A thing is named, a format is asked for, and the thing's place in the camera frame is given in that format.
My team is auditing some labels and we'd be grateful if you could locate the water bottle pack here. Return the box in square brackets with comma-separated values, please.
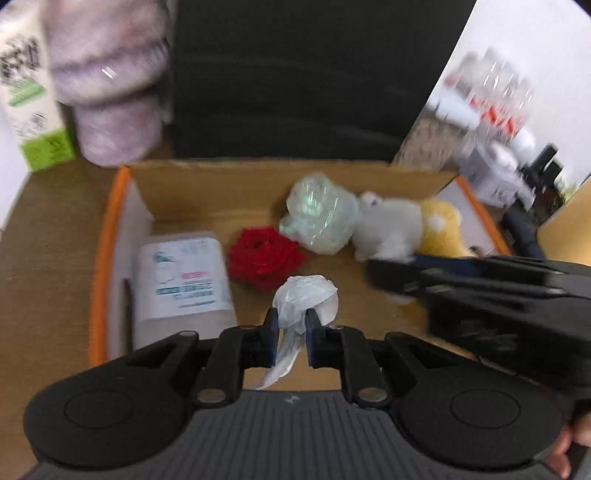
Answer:
[444, 48, 536, 157]

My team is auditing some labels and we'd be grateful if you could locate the white and yellow plush toy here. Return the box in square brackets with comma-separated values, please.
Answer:
[352, 191, 473, 262]

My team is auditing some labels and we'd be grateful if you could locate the right human hand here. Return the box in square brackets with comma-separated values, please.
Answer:
[548, 413, 591, 479]

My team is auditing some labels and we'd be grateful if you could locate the red fabric rose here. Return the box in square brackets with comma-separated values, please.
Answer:
[228, 227, 305, 291]

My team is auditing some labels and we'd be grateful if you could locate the crumpled iridescent plastic wrap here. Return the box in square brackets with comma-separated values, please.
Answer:
[279, 173, 361, 255]

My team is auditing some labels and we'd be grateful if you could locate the white plastic bag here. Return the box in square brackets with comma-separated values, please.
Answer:
[256, 275, 339, 390]

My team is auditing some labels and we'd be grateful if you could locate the purple marbled ceramic vase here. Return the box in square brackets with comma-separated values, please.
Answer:
[43, 1, 169, 168]

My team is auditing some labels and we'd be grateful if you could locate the white tissue pack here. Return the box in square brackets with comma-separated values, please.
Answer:
[132, 231, 238, 350]

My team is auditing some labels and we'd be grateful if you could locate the black paper shopping bag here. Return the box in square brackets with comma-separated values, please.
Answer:
[171, 1, 474, 162]

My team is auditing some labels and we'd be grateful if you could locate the orange cardboard box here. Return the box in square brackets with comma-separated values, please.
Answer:
[88, 159, 511, 366]

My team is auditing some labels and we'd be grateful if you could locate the green white milk carton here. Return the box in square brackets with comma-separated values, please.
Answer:
[1, 1, 76, 172]

